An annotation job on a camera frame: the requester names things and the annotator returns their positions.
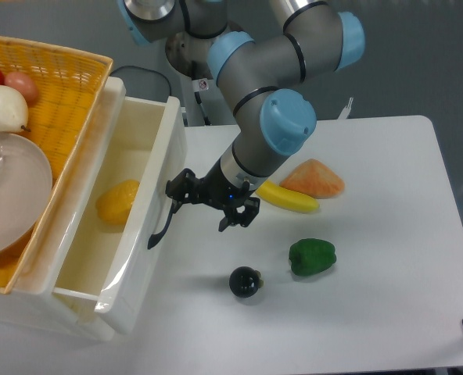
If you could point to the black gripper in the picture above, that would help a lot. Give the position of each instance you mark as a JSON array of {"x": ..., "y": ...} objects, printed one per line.
[{"x": 216, "y": 191}]

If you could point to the white top drawer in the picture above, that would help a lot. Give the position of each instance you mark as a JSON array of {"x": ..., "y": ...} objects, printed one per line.
[{"x": 150, "y": 147}]

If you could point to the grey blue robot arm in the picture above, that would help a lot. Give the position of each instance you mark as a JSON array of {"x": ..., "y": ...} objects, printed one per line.
[{"x": 257, "y": 82}]

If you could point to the yellow toy banana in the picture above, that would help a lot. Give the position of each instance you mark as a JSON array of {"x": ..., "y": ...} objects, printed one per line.
[{"x": 286, "y": 199}]

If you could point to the black round mangosteen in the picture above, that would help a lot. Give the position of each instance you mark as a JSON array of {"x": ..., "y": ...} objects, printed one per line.
[{"x": 245, "y": 281}]

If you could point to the yellow toy corn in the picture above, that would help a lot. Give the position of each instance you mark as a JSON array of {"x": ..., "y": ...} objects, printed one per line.
[{"x": 114, "y": 206}]

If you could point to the orange fruit slice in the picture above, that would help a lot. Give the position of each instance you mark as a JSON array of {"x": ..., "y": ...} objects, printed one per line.
[{"x": 315, "y": 179}]

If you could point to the green bell pepper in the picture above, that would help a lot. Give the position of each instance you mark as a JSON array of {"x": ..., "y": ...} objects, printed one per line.
[{"x": 311, "y": 256}]

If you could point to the yellow wicker basket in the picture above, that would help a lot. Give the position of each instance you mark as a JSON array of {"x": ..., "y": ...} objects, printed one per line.
[{"x": 70, "y": 82}]

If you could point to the beige plate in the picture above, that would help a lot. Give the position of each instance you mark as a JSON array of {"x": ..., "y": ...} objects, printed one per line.
[{"x": 25, "y": 187}]

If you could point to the pink toy peach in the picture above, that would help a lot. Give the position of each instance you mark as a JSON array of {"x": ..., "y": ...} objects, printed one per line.
[{"x": 24, "y": 85}]

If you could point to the white toy pear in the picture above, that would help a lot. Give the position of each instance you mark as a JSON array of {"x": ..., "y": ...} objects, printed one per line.
[{"x": 14, "y": 112}]

